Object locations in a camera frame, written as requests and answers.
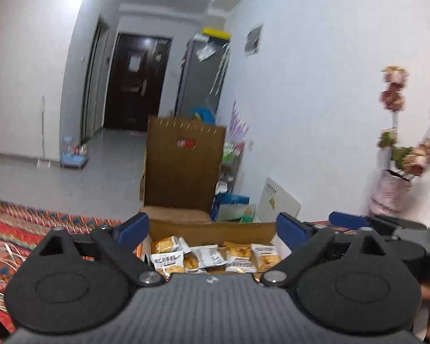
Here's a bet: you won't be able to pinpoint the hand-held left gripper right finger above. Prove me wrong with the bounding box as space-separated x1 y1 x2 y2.
260 212 391 289

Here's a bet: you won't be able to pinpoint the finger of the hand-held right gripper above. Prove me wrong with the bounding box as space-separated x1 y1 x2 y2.
329 211 375 230

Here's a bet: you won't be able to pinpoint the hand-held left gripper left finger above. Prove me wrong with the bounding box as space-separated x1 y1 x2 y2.
39 212 163 288

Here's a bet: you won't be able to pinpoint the gold clear cracker packet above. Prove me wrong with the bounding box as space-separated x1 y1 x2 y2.
251 244 282 271
154 236 181 255

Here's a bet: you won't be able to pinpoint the white packet bold black print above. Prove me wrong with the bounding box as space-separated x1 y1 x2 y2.
150 251 185 277

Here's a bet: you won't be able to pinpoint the grey gold cracker packet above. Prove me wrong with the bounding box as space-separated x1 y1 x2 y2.
224 242 253 259

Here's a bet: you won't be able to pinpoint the red cardboard box pumpkin print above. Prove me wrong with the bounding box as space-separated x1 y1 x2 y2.
139 116 277 284

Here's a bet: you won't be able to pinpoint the white silver cracker packet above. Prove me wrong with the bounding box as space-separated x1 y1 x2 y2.
183 245 226 271

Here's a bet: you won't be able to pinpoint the white board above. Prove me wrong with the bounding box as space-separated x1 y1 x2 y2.
256 177 302 223

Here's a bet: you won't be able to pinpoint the pink textured vase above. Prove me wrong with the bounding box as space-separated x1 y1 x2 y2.
369 170 413 217

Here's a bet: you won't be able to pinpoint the green white paper bag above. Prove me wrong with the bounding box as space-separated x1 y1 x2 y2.
217 204 257 223

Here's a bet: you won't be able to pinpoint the blue gift bag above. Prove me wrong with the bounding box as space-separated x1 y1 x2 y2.
211 193 250 223

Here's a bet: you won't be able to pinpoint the storage rack with bottles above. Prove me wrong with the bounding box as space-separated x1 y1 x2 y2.
219 140 245 195

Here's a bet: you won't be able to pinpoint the small blue floor cart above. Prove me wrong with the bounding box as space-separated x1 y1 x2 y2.
60 136 89 169

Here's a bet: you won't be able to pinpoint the purple paper decoration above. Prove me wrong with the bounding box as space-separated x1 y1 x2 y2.
227 101 250 144

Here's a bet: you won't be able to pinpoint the dried pink flowers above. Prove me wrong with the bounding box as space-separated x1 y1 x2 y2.
378 65 430 178

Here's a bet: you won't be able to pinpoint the blue plastic item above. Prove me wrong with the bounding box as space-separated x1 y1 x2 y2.
189 107 216 124

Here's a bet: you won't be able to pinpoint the dark brown door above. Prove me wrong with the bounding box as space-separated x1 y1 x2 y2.
104 33 173 132

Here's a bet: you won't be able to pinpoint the grey refrigerator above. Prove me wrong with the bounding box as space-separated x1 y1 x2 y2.
175 38 230 122

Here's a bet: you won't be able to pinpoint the clear plastic bag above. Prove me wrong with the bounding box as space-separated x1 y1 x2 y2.
195 43 216 61

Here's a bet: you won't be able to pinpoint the yellow flat box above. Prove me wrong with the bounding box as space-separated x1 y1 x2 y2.
202 27 232 41

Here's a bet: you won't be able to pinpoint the white cable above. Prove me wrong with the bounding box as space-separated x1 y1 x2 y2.
0 242 24 307

